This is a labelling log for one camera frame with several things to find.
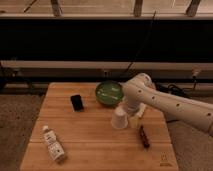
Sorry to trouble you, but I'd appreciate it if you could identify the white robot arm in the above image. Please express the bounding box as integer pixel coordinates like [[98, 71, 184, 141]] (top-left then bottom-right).
[[123, 73, 213, 137]]

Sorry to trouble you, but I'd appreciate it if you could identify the black eraser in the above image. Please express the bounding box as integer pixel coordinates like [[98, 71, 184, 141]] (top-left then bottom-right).
[[71, 95, 84, 111]]

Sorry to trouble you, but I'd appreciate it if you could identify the dark red pen knife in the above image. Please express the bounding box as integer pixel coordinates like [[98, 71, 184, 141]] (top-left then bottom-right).
[[139, 126, 150, 148]]

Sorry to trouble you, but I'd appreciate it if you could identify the white rectangular block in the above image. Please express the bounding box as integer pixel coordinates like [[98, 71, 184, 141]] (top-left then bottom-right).
[[136, 103, 146, 118]]

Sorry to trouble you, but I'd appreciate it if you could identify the green bowl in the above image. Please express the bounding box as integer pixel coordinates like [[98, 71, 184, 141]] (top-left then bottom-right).
[[95, 80, 124, 106]]

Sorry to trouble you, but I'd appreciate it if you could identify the black power adapter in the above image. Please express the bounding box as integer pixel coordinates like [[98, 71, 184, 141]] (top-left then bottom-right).
[[156, 84, 189, 98]]

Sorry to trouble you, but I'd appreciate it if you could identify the small plastic bottle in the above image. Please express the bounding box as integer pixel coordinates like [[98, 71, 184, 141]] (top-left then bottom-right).
[[42, 125, 66, 163]]

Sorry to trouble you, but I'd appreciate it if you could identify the black power cable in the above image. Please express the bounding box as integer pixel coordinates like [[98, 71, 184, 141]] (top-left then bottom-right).
[[117, 10, 158, 80]]

